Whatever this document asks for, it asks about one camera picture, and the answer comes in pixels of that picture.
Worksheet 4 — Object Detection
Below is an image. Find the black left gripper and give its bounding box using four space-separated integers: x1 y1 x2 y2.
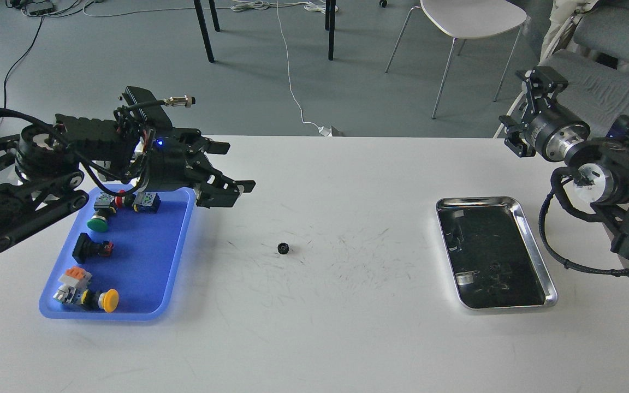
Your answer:
143 129 256 209

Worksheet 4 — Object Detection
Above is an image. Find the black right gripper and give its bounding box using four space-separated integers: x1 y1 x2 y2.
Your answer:
499 67 591 162

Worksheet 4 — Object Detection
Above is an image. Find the small black gear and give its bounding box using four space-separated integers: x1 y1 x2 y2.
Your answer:
277 243 290 255

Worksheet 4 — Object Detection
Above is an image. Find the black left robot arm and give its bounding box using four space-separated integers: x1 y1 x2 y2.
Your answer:
0 86 255 252

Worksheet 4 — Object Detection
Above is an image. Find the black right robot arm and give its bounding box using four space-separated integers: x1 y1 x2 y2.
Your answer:
499 65 629 277

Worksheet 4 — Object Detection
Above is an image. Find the grey cushioned chair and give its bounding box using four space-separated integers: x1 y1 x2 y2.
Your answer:
540 50 629 138
538 1 629 82

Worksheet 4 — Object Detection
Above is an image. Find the grey black contact block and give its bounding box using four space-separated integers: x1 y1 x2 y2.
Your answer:
130 192 161 214

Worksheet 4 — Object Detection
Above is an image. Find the white chair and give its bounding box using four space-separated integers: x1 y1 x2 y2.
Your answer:
385 1 527 119

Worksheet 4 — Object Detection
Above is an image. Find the blue plastic tray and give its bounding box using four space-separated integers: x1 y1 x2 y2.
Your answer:
38 188 195 321

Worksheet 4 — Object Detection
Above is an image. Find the black table leg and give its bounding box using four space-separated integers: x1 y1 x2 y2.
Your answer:
325 0 337 61
193 0 215 64
208 0 221 32

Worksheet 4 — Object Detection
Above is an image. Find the silver metal tray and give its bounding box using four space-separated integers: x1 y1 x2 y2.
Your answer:
435 196 557 311

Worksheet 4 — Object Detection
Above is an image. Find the orange white contact block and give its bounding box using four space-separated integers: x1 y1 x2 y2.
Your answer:
59 266 93 289

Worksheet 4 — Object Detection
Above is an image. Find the black power strip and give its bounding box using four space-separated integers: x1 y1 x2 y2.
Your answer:
5 0 56 17

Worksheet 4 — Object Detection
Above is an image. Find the red push button switch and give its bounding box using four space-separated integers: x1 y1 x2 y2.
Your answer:
94 192 137 211

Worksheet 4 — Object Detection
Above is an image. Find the white floor cable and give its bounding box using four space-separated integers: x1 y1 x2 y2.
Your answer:
82 0 343 137

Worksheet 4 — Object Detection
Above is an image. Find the green push button switch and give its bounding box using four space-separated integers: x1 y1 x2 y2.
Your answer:
86 210 111 233

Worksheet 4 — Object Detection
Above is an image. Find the black selector switch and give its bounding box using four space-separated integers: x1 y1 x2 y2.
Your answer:
72 233 114 264

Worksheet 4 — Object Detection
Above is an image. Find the yellow push button switch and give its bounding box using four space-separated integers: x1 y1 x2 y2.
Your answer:
52 288 120 313

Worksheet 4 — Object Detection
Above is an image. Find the black floor cable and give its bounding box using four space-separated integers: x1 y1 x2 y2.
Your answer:
0 16 45 142

